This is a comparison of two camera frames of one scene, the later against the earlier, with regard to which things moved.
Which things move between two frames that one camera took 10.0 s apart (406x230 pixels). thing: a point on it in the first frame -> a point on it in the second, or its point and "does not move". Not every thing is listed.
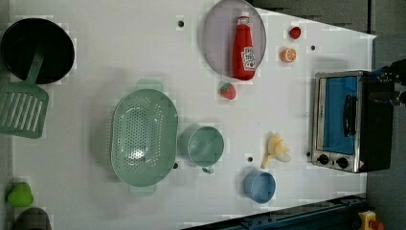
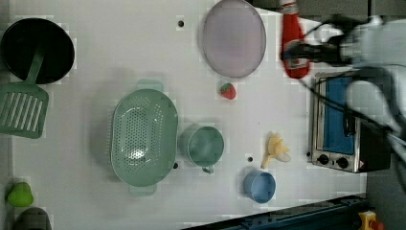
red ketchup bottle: x=243 y=56 -> x=292 y=31
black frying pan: x=19 y=43 does not move
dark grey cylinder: x=33 y=218 does not move
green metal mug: x=202 y=146 does not move
